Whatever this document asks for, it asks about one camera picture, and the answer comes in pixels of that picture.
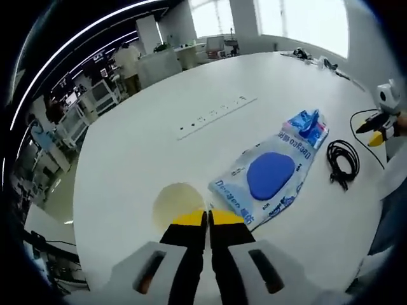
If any white partition panel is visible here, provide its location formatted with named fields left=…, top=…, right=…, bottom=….
left=138, top=50, right=182, bottom=85

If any white table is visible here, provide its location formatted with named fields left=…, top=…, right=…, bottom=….
left=72, top=50, right=390, bottom=299

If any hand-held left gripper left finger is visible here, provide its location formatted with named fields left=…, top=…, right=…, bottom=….
left=107, top=208, right=209, bottom=305

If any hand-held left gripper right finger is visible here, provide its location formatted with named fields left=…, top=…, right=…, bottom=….
left=209, top=208, right=315, bottom=305

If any table power socket strip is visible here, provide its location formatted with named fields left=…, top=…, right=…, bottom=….
left=176, top=96, right=258, bottom=141

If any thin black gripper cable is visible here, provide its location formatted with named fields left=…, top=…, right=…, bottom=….
left=348, top=109, right=388, bottom=168

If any person's right hand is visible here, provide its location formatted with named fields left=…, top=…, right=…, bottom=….
left=395, top=114, right=407, bottom=138

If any blue floral tissue pack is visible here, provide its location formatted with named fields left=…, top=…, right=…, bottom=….
left=282, top=108, right=331, bottom=150

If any white device with black parts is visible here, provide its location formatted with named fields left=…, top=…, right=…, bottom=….
left=316, top=55, right=338, bottom=71
left=291, top=46, right=312, bottom=60

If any wet wipes pack blue lid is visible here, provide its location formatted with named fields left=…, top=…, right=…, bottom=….
left=207, top=126, right=322, bottom=229

